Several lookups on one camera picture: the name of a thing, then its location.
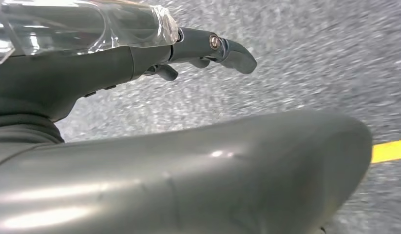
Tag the yellow floor tape strip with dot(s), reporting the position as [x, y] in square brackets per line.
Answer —
[390, 151]

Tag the grey robot thigh shell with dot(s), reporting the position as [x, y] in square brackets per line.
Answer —
[203, 181]

